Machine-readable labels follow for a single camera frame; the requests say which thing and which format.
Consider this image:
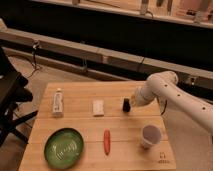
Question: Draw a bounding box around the dark eraser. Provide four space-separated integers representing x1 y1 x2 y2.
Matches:
122 98 131 112

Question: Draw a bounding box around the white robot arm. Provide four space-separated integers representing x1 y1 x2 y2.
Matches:
130 71 213 135

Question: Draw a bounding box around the white sponge block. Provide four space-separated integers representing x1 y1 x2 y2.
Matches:
93 100 104 116

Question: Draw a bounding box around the white paper cup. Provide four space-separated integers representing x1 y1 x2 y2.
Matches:
141 125 162 149

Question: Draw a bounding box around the orange carrot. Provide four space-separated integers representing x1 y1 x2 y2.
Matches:
103 130 111 155

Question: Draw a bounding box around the white toothpaste tube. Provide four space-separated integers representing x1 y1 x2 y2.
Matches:
52 88 63 117

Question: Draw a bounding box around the green glass plate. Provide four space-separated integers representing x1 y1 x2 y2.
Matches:
43 128 84 170

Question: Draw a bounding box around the black chair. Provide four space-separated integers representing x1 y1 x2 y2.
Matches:
0 46 37 147

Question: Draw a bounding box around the black hanging cable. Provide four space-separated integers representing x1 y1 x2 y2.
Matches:
25 39 42 80

